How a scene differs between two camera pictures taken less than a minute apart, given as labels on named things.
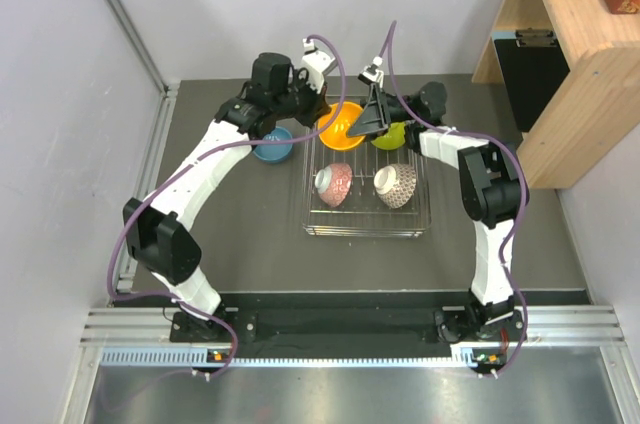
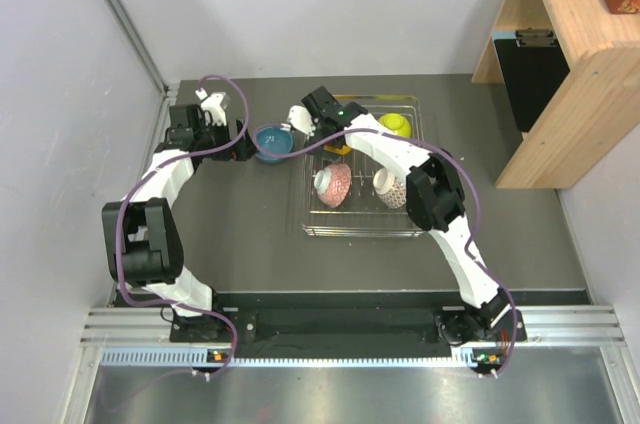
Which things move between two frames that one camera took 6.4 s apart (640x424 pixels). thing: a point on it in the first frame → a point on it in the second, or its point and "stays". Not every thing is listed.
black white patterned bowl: [333, 183] stays
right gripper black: [374, 117] → [315, 137]
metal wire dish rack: [365, 191] stays
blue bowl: [274, 152] stays
